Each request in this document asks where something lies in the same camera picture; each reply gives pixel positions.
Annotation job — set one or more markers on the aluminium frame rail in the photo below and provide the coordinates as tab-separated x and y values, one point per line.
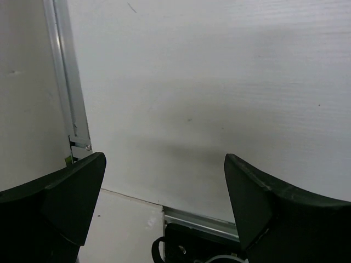
68	79
201	223

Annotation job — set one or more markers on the front aluminium frame rail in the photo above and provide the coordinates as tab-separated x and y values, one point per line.
201	223

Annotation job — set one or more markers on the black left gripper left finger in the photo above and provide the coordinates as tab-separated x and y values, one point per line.
48	219

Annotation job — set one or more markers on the left aluminium frame rail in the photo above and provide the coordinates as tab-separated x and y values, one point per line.
68	79

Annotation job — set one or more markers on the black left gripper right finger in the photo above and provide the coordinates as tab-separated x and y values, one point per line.
279	222

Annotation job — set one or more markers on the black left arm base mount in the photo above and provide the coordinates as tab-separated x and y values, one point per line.
184	244

